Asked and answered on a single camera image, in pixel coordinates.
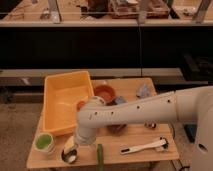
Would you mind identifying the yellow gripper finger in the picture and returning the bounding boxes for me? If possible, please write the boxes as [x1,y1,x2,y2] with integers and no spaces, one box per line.
[64,136,76,154]

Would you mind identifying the green cup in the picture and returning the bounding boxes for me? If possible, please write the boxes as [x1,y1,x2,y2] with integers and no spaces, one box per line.
[35,133,53,151]

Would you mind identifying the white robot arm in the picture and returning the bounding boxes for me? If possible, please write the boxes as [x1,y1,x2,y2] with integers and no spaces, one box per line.
[62,86,213,171]

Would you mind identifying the yellow plastic tray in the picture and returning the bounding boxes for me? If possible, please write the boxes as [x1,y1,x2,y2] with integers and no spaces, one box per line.
[43,71,94,136]

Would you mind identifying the metal cup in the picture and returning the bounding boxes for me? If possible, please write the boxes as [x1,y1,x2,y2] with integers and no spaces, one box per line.
[61,149,77,164]

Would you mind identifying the green stick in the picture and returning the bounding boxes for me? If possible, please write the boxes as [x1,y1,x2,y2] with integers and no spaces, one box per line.
[97,144,104,171]

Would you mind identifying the dark brown bowl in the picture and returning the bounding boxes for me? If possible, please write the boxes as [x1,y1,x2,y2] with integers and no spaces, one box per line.
[107,124,126,134]

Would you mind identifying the orange ball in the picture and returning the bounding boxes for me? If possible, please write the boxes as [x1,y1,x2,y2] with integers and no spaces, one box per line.
[76,101,85,111]

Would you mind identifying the terracotta bowl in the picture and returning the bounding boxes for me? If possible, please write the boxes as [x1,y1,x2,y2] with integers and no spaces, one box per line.
[94,85,116,103]

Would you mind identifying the blue cloth piece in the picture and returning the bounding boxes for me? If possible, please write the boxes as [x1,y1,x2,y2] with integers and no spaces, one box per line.
[115,96,126,104]

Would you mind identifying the striped sponge block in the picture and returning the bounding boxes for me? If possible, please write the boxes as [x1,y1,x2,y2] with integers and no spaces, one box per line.
[144,123,157,129]

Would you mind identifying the light blue crumpled cloth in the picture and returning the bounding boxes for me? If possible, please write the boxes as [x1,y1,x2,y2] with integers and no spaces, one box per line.
[136,84,151,98]

